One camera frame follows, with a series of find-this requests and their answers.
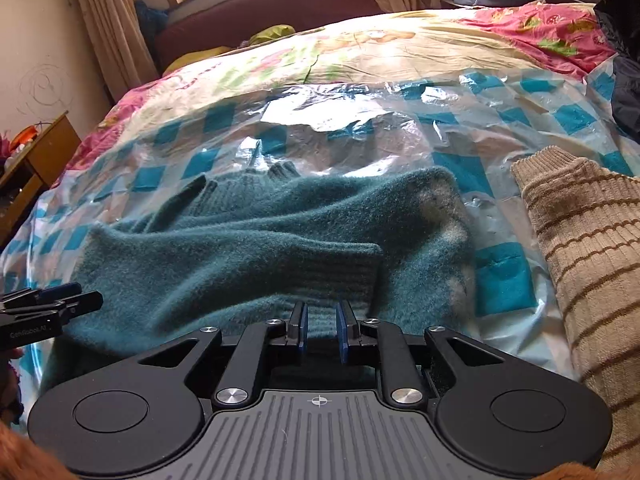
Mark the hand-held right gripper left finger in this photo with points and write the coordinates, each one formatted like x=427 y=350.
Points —
x=300 y=332

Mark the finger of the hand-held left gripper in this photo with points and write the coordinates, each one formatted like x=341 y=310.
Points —
x=62 y=290
x=80 y=302

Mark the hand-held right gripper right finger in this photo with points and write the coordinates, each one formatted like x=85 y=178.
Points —
x=344 y=335

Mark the teal fuzzy sweater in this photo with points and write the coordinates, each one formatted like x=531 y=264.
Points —
x=225 y=240

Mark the dark clothes pile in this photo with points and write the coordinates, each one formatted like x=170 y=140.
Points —
x=620 y=35

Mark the person's brown fuzzy clothing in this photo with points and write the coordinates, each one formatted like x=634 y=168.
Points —
x=25 y=455

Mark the wooden desk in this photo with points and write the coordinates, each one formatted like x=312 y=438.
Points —
x=50 y=152

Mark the orange item on desk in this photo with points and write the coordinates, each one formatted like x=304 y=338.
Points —
x=25 y=136

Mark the beige brown-striped sweater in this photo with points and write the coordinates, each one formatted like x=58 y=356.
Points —
x=590 y=260

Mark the yellow pillow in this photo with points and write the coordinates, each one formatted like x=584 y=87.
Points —
x=200 y=57

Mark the blue checkered plastic sheet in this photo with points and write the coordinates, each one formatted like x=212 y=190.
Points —
x=500 y=110

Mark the blue bag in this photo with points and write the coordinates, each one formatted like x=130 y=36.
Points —
x=150 y=25

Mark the pink floral bed quilt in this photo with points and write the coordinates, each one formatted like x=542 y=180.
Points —
x=400 y=45

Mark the yellow-green pillow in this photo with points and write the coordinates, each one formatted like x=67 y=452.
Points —
x=272 y=35

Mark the maroon upholstered headboard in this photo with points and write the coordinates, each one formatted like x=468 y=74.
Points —
x=250 y=10

